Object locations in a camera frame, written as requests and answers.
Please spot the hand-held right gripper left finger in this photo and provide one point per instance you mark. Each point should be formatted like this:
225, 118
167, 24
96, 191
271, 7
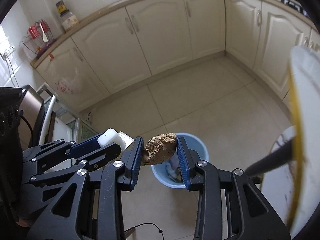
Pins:
133, 165

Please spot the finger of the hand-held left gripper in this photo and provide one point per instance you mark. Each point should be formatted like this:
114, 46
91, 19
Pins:
85, 143
102, 153

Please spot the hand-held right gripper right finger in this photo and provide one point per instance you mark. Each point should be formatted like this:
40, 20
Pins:
182, 165

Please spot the white rounded case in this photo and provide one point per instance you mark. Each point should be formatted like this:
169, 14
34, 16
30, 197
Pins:
108, 137

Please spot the blue plastic bin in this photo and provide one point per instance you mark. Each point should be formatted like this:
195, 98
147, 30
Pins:
197, 150

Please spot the brown dried lump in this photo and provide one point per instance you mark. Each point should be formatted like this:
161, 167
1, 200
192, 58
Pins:
157, 147

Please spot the silver appliance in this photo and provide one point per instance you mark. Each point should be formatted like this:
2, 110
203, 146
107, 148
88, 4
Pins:
31, 105

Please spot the black appliance with knobs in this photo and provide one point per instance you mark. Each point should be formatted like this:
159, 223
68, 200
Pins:
10, 105

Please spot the orange tape strip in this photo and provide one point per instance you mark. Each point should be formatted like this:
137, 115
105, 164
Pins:
51, 56

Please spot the clear jar red label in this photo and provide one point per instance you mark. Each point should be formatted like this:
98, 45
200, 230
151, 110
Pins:
69, 22

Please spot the cream base cabinets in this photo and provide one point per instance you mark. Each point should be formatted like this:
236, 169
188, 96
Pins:
162, 30

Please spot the yellow label sauce bottle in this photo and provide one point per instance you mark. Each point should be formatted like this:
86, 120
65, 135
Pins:
61, 7

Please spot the round marble side table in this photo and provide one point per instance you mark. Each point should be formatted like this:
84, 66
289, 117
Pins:
307, 92

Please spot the black gas stove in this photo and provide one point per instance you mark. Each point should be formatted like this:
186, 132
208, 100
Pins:
293, 3

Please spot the white wall socket with plug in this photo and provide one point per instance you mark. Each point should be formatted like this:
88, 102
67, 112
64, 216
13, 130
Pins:
7, 52

